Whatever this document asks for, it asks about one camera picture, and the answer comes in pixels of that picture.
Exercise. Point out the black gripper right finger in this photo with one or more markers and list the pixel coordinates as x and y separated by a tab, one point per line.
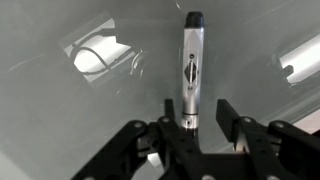
266	143

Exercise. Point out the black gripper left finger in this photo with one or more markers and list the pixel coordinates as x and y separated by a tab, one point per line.
173	143

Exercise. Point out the silver pen with black cap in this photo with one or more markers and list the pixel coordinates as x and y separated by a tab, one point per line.
192	50

